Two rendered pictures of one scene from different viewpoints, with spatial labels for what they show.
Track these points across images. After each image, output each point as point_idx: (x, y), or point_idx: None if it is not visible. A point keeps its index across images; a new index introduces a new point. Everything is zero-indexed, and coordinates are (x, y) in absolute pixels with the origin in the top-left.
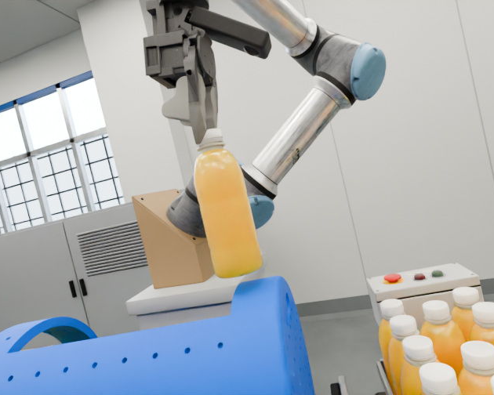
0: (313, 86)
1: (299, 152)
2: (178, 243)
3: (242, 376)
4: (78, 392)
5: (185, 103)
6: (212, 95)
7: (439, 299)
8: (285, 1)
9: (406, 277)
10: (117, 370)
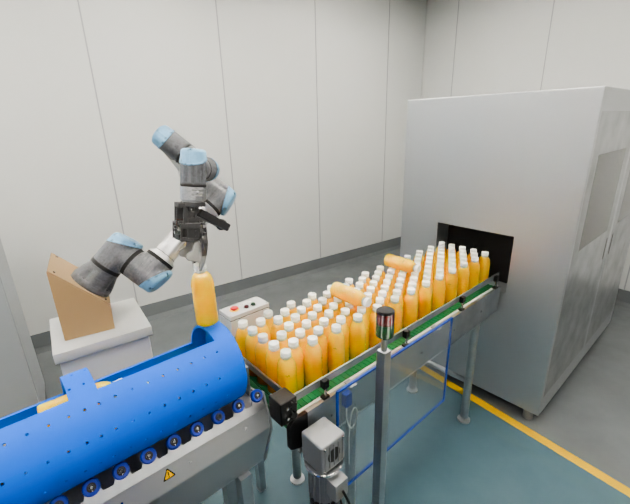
0: None
1: None
2: (94, 304)
3: (228, 359)
4: (161, 387)
5: (198, 255)
6: None
7: (254, 315)
8: None
9: (239, 306)
10: (176, 373)
